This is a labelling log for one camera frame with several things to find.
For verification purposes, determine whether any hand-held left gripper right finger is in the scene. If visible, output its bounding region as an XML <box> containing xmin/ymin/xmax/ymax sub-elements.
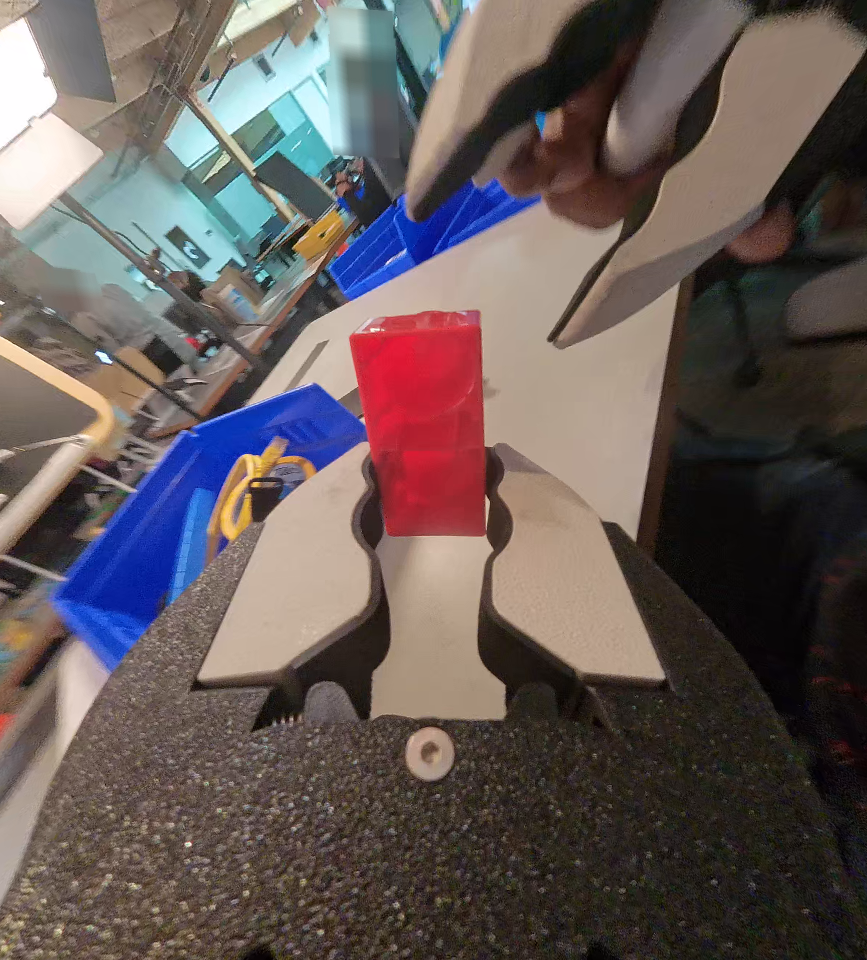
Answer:
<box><xmin>477</xmin><ymin>441</ymin><xmax>668</xmax><ymax>690</ymax></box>

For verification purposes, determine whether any blue flat piece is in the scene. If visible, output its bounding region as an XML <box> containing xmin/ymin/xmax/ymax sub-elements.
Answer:
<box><xmin>177</xmin><ymin>486</ymin><xmax>219</xmax><ymax>595</ymax></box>

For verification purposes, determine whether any grey office chair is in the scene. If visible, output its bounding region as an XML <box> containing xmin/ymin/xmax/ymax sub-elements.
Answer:
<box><xmin>724</xmin><ymin>238</ymin><xmax>867</xmax><ymax>387</ymax></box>

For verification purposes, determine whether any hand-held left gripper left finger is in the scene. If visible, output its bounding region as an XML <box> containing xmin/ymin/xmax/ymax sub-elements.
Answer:
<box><xmin>195</xmin><ymin>441</ymin><xmax>391</xmax><ymax>690</ymax></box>

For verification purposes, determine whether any blue plastic bin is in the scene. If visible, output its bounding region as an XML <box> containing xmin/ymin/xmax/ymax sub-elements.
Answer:
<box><xmin>394</xmin><ymin>178</ymin><xmax>542</xmax><ymax>265</ymax></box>
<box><xmin>327</xmin><ymin>201</ymin><xmax>421</xmax><ymax>303</ymax></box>
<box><xmin>53</xmin><ymin>383</ymin><xmax>369</xmax><ymax>671</ymax></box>

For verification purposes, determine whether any cardboard box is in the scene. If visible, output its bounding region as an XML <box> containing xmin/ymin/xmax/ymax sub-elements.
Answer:
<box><xmin>203</xmin><ymin>265</ymin><xmax>264</xmax><ymax>319</ymax></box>

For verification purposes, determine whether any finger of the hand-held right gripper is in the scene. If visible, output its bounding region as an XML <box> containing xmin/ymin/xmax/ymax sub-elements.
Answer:
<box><xmin>403</xmin><ymin>0</ymin><xmax>594</xmax><ymax>224</ymax></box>
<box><xmin>548</xmin><ymin>9</ymin><xmax>867</xmax><ymax>351</ymax></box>

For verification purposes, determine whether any tilted black table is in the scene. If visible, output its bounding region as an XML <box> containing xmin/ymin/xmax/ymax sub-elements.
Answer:
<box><xmin>0</xmin><ymin>313</ymin><xmax>117</xmax><ymax>560</ymax></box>

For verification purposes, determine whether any red plastic block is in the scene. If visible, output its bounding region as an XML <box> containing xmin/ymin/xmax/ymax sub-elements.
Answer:
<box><xmin>348</xmin><ymin>309</ymin><xmax>489</xmax><ymax>538</ymax></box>

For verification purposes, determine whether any yellow cable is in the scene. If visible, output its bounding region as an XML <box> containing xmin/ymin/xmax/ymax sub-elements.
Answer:
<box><xmin>207</xmin><ymin>438</ymin><xmax>319</xmax><ymax>543</ymax></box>

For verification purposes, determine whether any person's right hand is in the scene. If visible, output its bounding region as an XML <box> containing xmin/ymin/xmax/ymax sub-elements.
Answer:
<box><xmin>501</xmin><ymin>96</ymin><xmax>796</xmax><ymax>265</ymax></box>

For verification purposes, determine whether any yellow box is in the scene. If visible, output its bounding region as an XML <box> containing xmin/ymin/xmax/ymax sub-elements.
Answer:
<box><xmin>293</xmin><ymin>216</ymin><xmax>346</xmax><ymax>261</ymax></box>

